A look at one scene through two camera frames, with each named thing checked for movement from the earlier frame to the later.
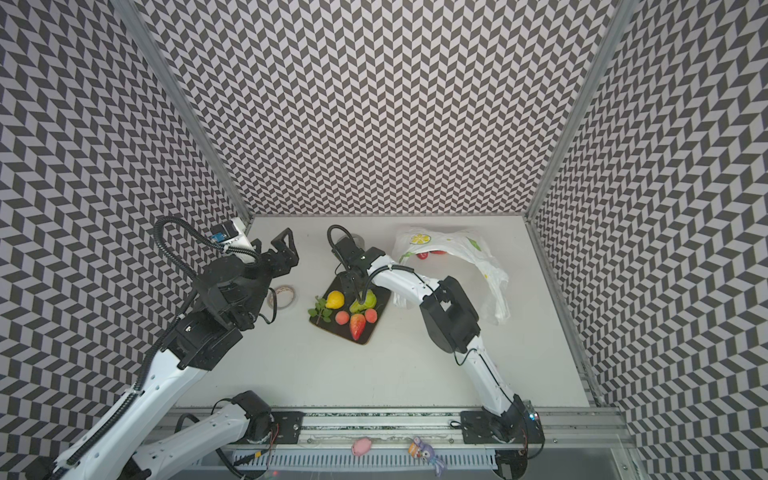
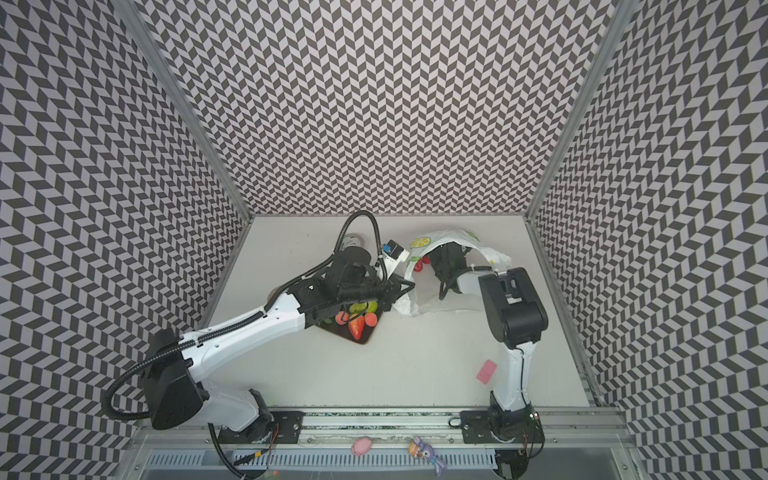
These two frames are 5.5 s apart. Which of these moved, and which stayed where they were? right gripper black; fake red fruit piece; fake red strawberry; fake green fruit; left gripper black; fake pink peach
Moved: left gripper black; right gripper black
Stayed: fake red fruit piece; fake green fruit; fake pink peach; fake red strawberry
